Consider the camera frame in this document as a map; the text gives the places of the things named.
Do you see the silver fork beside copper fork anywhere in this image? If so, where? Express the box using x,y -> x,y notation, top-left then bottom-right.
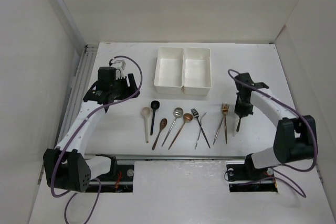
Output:
213,109 -> 224,145

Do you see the aluminium side rail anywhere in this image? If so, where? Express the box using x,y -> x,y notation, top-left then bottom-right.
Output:
53,44 -> 99,148

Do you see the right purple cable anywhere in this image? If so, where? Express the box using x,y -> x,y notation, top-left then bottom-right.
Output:
227,68 -> 319,199

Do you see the brown wooden spoon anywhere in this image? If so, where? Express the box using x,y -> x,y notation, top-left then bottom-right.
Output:
152,118 -> 167,150

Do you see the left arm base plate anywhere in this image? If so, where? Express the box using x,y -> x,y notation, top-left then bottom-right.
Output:
98,163 -> 134,193

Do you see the white plastic container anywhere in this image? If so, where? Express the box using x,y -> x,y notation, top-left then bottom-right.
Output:
183,48 -> 212,97
154,47 -> 184,94

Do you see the copper metal fork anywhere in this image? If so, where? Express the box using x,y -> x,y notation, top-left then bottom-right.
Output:
222,103 -> 229,144

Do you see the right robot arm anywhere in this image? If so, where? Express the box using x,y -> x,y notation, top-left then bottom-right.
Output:
230,72 -> 318,181

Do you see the left white plastic container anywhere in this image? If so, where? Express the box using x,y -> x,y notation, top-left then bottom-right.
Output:
154,47 -> 184,94

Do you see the beige plastic spoon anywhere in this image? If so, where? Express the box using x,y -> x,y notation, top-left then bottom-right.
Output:
141,107 -> 151,143

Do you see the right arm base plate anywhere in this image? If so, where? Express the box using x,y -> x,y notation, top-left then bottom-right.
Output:
225,160 -> 278,193

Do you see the silver metal fork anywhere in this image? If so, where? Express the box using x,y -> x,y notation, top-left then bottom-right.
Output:
195,112 -> 207,149

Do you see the dark wooden fork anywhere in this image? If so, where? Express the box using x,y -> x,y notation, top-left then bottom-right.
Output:
236,117 -> 242,132

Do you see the aluminium front rail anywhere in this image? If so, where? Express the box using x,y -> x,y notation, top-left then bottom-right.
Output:
86,153 -> 250,162

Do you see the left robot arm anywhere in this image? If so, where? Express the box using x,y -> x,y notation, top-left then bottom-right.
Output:
43,67 -> 140,192

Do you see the silver slotted spoon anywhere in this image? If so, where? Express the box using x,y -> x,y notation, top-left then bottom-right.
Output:
161,107 -> 184,147

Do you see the right white plastic container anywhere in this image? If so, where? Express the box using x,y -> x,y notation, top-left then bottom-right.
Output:
183,48 -> 212,97

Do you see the purple cable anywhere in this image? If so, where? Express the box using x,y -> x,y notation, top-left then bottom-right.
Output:
227,68 -> 319,199
49,55 -> 144,222

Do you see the black handled fork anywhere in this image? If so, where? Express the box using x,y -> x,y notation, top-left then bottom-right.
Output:
191,108 -> 210,148

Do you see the copper metal spoon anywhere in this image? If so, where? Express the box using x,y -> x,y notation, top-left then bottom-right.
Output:
168,113 -> 194,150

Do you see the black plastic ladle spoon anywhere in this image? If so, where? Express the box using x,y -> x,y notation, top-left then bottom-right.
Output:
150,100 -> 160,135

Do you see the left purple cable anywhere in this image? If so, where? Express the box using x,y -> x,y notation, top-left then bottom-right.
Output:
49,55 -> 144,222

